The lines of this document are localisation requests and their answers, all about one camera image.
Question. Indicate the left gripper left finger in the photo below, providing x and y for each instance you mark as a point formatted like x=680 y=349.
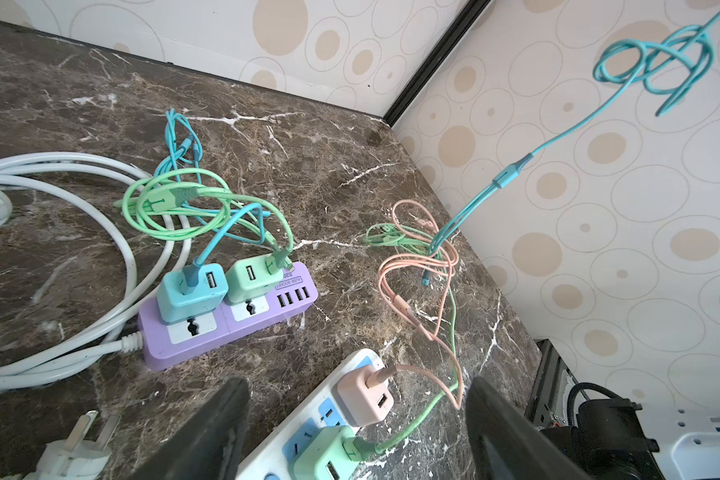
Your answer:
x=209 y=445

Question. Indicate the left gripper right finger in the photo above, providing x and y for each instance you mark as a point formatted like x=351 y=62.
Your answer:
x=505 y=445

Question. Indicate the light green charger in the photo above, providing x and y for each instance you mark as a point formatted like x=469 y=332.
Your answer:
x=329 y=456

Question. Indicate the teal charger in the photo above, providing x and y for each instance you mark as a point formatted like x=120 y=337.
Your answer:
x=177 y=301

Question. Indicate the pink charger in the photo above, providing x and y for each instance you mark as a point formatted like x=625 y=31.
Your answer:
x=365 y=394

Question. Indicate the dark green charger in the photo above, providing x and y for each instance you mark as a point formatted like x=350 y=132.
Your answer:
x=253 y=277

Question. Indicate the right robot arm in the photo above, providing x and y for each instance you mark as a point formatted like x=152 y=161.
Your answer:
x=613 y=437

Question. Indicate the white blue power strip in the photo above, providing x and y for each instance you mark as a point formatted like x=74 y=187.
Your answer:
x=322 y=408

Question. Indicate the purple power strip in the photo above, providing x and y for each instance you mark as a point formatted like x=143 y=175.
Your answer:
x=167 y=345

